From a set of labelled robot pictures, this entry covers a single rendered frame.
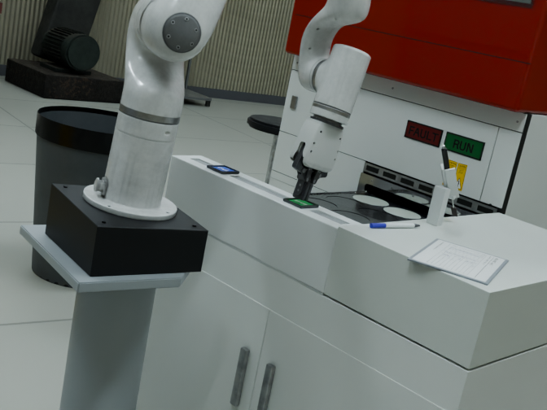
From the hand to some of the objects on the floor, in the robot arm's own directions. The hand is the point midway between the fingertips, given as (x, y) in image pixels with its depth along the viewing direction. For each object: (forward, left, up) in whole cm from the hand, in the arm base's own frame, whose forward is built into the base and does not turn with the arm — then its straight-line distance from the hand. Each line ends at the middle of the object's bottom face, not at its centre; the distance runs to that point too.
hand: (302, 189), depth 172 cm
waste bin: (+15, +200, -106) cm, 226 cm away
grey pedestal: (-41, +1, -102) cm, 109 cm away
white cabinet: (+30, +3, -98) cm, 103 cm away
